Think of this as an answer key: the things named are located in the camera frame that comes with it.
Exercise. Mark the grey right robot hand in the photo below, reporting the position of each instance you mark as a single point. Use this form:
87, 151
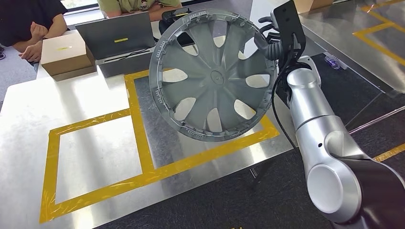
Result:
265, 34

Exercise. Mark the grey plastic wheel cover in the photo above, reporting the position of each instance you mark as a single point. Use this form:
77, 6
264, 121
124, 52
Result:
217, 77

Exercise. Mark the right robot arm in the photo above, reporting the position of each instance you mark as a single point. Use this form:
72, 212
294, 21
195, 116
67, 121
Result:
316, 126

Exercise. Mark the steel workbench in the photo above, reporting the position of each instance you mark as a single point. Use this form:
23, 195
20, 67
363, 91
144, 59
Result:
348, 38
95, 151

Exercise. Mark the yellow workbench tape outline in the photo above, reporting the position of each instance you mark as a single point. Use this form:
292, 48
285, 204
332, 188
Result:
140, 126

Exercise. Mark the clear plastic bottle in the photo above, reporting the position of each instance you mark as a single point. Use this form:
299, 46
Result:
332, 62

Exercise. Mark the black device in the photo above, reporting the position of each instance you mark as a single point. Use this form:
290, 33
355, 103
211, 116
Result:
171, 15

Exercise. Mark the grey laptop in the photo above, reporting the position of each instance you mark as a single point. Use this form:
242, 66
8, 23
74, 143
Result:
117, 34

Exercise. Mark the flat cardboard box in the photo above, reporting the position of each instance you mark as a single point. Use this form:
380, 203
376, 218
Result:
76, 75

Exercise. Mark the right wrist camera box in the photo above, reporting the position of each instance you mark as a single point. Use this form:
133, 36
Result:
289, 28

